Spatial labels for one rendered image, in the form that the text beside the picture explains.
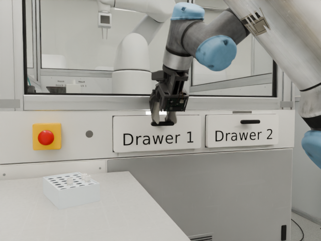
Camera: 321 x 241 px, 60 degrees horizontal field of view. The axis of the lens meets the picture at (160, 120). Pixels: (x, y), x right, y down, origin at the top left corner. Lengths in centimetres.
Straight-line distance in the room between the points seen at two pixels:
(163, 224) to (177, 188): 47
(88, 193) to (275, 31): 46
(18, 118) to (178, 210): 57
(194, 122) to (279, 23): 68
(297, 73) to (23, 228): 46
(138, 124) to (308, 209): 215
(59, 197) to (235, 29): 49
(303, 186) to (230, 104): 187
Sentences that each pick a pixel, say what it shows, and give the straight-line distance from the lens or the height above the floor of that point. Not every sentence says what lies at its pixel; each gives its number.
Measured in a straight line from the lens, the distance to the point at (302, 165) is 276.
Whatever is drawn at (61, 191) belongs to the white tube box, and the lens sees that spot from 58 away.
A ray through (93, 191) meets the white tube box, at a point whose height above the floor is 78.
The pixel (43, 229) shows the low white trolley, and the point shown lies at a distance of 52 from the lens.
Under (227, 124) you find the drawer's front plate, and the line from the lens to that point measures 98.
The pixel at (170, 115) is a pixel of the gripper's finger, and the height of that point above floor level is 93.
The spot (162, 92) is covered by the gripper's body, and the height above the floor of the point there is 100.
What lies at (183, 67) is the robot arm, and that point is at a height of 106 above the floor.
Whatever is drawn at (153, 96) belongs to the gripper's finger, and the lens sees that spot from 79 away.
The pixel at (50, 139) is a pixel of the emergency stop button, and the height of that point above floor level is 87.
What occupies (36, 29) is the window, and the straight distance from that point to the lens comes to 90.
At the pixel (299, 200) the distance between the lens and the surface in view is 285.
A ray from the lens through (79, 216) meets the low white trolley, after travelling 55.
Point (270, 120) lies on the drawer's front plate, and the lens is 109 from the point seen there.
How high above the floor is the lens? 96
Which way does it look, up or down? 3 degrees down
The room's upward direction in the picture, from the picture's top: straight up
